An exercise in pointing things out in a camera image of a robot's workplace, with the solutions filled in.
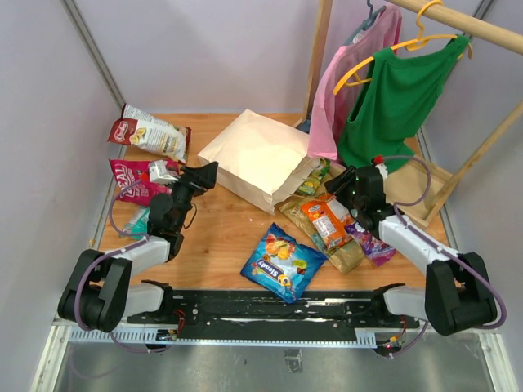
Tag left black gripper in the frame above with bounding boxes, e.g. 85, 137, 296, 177
160, 161, 218, 231

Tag green snack packet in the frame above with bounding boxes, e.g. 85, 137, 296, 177
294, 158, 330, 196

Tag orange Fox's candy packet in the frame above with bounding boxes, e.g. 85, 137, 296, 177
301, 194, 353, 251

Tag brown paper bag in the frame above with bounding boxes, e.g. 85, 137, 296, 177
198, 109, 320, 215

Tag magenta crisps bag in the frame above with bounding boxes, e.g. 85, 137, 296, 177
110, 159, 171, 207

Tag tan salt vinegar chips bag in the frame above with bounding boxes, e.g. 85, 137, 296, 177
278, 194, 367, 275

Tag purple snack packet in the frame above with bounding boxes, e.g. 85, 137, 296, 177
345, 221, 396, 266

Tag teal white snack packet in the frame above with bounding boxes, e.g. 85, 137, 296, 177
123, 207, 150, 240

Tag red white chips bag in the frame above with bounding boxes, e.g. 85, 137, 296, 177
108, 104, 191, 163

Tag blue candy packet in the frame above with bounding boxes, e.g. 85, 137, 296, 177
240, 223, 327, 304

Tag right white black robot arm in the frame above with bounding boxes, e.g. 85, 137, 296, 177
325, 164, 507, 336

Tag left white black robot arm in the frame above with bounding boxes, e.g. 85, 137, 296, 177
57, 161, 218, 332

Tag blue cloth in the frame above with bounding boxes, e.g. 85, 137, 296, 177
297, 114, 311, 134

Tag pink t-shirt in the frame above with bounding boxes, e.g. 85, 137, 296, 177
307, 5, 402, 161

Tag wooden clothes rack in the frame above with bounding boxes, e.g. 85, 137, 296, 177
294, 1, 522, 229

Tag green tank top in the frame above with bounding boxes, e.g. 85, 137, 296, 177
337, 35, 470, 167

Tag yellow hanger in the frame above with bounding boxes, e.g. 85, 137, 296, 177
333, 0, 458, 96

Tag grey blue hanger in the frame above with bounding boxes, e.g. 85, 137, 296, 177
344, 0, 387, 46

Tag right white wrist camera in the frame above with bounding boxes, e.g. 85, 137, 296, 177
371, 155, 388, 180

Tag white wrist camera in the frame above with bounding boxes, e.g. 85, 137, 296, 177
371, 155, 388, 180
148, 160, 179, 186

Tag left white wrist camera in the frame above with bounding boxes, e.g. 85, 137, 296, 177
148, 160, 179, 186

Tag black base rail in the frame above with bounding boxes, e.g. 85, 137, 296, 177
128, 290, 420, 348

